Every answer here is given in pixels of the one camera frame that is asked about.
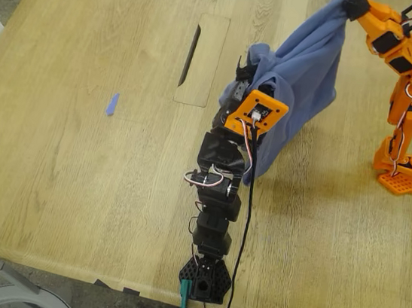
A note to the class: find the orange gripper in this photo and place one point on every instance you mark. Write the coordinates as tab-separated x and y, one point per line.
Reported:
354	7

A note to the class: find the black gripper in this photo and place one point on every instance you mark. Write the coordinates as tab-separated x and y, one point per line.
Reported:
239	90

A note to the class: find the blue printed T-shirt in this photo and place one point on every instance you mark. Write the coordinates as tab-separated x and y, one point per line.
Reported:
299	79

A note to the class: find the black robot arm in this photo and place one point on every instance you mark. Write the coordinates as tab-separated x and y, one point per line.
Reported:
215	216

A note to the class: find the green table clamp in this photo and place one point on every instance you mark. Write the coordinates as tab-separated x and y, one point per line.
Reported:
184	299

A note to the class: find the grey round stool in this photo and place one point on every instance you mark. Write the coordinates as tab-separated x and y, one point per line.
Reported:
20	296

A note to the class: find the orange camera mount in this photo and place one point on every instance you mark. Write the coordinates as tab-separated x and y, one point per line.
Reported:
259	111

